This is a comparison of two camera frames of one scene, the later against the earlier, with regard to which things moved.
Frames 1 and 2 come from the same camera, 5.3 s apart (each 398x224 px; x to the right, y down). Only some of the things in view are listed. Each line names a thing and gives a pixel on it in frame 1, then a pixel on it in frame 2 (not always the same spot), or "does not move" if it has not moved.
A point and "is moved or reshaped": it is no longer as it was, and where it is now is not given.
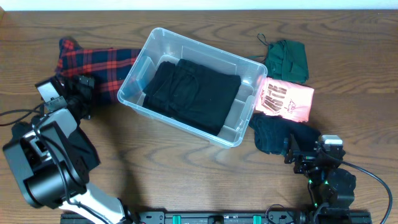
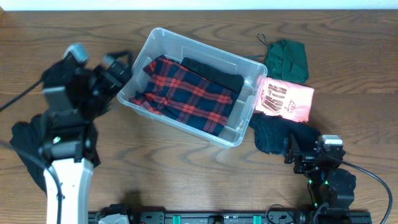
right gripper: (306, 157) does not move
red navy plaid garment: (109, 66) is moved or reshaped
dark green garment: (286, 60) does not move
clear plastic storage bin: (192, 87) does not move
